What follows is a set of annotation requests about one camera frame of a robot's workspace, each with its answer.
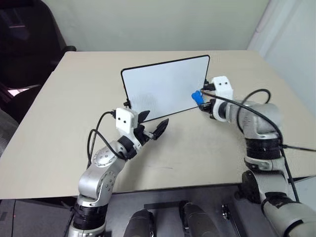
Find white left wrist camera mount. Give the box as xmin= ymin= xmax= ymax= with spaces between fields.
xmin=115 ymin=108 xmax=144 ymax=150

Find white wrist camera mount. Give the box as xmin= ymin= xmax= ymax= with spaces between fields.
xmin=211 ymin=76 xmax=234 ymax=122
xmin=115 ymin=108 xmax=144 ymax=150

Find black framed whiteboard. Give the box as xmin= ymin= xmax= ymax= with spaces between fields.
xmin=120 ymin=54 xmax=211 ymax=122

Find dark grey cabinet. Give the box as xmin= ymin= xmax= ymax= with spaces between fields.
xmin=0 ymin=198 xmax=76 ymax=237

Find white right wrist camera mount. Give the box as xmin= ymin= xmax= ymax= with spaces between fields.
xmin=211 ymin=76 xmax=234 ymax=122

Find grey fabric cushion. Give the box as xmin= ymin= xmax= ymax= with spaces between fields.
xmin=0 ymin=108 xmax=20 ymax=155

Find dark rounded grey shape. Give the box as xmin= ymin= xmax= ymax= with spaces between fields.
xmin=122 ymin=209 xmax=156 ymax=237
xmin=181 ymin=201 xmax=221 ymax=237

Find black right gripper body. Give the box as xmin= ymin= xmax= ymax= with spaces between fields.
xmin=202 ymin=83 xmax=216 ymax=119

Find black office chair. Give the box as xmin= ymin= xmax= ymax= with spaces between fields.
xmin=0 ymin=0 xmax=78 ymax=121

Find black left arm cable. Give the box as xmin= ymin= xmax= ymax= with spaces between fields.
xmin=86 ymin=111 xmax=127 ymax=174

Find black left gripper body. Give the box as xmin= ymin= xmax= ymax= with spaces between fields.
xmin=134 ymin=124 xmax=156 ymax=146

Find blue whiteboard eraser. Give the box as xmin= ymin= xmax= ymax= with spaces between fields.
xmin=191 ymin=90 xmax=205 ymax=105

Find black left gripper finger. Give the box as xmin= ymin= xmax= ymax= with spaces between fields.
xmin=137 ymin=110 xmax=151 ymax=123
xmin=151 ymin=118 xmax=170 ymax=141

